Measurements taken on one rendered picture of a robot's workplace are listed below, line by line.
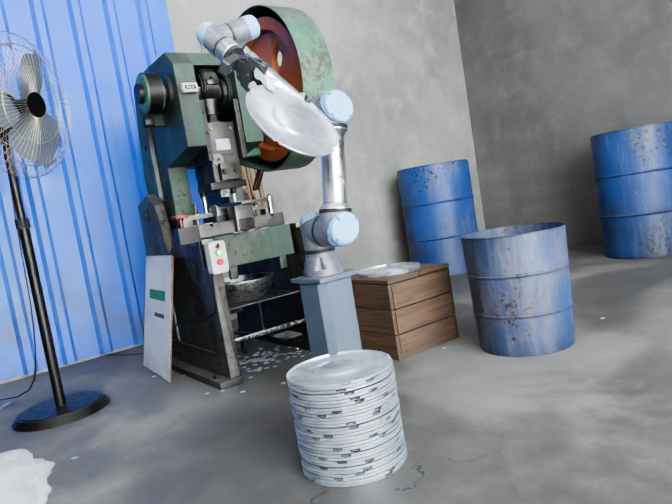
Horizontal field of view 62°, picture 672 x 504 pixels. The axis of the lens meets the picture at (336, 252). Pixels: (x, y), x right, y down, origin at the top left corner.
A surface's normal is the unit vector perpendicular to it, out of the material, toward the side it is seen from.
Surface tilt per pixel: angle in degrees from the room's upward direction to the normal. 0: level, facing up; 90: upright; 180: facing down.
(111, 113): 90
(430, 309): 90
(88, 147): 90
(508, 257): 92
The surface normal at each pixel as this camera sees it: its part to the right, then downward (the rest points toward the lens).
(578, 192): -0.80, 0.18
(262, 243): 0.58, -0.02
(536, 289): 0.00, 0.13
